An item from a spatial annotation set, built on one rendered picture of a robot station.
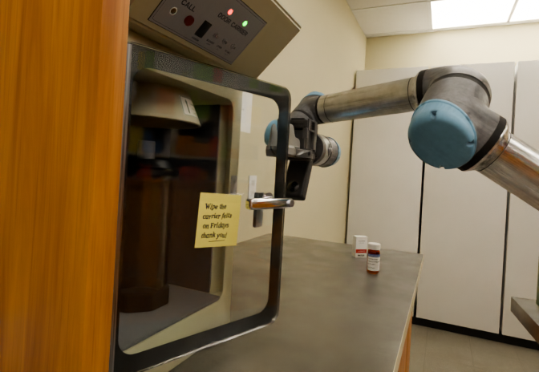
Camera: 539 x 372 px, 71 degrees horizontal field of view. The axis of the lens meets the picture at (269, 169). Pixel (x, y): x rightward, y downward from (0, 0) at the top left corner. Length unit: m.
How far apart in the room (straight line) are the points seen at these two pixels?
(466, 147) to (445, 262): 2.81
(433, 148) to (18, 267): 0.63
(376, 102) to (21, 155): 0.71
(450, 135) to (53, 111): 0.58
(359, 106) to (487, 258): 2.68
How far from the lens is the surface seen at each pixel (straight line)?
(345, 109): 0.95
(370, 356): 0.74
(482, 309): 3.58
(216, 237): 0.56
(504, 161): 0.76
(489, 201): 3.43
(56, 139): 0.38
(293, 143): 0.70
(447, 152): 0.72
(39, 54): 0.42
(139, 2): 0.48
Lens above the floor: 1.25
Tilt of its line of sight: level
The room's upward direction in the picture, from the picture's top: 3 degrees clockwise
